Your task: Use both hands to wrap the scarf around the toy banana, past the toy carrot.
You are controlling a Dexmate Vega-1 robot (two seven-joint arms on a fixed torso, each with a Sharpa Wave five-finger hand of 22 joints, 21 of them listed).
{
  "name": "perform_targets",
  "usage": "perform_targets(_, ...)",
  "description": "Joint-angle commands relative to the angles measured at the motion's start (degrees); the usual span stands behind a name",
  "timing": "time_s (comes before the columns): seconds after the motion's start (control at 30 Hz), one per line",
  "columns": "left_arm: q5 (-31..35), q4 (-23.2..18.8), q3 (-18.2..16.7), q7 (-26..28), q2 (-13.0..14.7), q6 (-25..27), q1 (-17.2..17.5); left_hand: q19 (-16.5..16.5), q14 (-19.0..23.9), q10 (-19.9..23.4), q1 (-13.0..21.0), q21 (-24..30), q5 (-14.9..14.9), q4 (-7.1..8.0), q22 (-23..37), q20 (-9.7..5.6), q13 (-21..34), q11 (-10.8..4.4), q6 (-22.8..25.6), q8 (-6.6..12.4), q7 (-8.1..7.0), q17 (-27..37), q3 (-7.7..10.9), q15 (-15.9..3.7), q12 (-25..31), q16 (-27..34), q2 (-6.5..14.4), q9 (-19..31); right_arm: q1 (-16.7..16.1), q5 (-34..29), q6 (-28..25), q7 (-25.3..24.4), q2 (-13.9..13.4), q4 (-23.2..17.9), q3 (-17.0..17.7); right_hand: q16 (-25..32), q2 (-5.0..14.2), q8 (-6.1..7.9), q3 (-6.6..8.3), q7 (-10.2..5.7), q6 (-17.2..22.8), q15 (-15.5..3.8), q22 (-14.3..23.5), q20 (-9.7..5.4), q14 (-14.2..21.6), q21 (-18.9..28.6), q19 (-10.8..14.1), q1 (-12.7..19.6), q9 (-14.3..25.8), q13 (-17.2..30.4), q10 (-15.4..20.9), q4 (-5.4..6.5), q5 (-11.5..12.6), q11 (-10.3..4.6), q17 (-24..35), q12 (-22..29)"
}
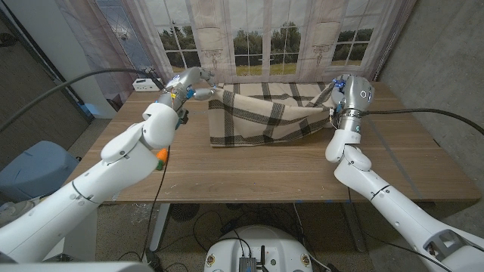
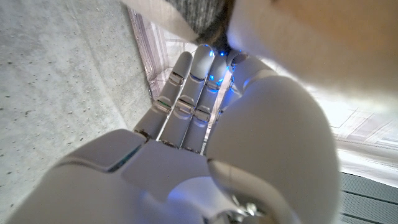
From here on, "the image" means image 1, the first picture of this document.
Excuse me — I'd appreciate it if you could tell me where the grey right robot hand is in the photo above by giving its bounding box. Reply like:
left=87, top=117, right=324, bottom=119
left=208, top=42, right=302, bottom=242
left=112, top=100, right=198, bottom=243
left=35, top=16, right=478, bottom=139
left=330, top=74, right=375, bottom=133

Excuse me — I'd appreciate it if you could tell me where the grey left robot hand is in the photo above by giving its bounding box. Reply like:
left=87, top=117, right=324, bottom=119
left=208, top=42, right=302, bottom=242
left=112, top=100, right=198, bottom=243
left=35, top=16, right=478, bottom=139
left=157, top=66, right=219, bottom=113

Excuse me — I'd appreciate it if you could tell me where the cream plaid scarf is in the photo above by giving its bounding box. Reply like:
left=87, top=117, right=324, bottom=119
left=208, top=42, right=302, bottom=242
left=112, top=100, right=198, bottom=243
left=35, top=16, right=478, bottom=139
left=206, top=81, right=341, bottom=147

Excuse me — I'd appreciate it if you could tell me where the orange toy carrot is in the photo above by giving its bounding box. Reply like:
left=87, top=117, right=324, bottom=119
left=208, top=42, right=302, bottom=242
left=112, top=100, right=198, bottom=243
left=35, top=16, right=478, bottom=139
left=155, top=147, right=169, bottom=171

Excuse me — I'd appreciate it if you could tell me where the white power strip box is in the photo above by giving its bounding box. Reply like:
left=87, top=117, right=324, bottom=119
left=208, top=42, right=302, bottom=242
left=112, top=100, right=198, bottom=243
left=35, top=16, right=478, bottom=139
left=132, top=77, right=162, bottom=92

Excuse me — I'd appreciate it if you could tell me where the printed window backdrop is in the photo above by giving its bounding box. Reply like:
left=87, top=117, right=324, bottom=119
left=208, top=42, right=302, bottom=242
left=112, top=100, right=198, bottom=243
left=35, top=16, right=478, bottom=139
left=54, top=0, right=417, bottom=85

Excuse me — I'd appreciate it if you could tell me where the grey table leg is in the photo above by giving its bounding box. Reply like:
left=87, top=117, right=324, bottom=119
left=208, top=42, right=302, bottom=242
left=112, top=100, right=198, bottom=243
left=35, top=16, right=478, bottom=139
left=342, top=203, right=368, bottom=253

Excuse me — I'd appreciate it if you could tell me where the white table leg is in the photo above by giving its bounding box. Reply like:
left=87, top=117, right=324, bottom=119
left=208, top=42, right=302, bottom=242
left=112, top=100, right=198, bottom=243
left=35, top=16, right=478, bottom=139
left=149, top=203, right=171, bottom=252

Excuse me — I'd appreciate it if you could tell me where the white robot torso base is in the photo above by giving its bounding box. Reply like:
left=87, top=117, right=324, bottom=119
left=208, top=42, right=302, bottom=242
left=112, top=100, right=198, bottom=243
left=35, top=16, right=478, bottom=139
left=203, top=225, right=314, bottom=272

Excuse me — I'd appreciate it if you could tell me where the small grey electronics box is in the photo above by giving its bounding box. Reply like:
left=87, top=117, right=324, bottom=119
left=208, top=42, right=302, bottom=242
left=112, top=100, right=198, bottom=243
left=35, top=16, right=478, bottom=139
left=238, top=256, right=258, bottom=272

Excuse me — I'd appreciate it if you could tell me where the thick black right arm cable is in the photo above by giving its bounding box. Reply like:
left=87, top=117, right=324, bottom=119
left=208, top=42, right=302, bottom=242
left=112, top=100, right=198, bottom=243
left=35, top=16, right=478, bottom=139
left=358, top=108, right=484, bottom=136

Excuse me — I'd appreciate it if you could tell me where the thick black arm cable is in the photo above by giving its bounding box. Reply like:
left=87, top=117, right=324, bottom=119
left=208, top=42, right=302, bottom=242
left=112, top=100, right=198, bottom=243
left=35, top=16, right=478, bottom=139
left=358, top=108, right=484, bottom=136
left=0, top=67, right=166, bottom=133

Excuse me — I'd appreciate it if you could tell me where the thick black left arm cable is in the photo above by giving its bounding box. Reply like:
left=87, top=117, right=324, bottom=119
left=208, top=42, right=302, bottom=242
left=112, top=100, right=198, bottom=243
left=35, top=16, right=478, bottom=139
left=0, top=67, right=166, bottom=133

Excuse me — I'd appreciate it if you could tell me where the thin black left wrist cable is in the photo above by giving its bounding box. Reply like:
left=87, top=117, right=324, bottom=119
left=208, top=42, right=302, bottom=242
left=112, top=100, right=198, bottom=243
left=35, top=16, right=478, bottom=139
left=140, top=145, right=171, bottom=261

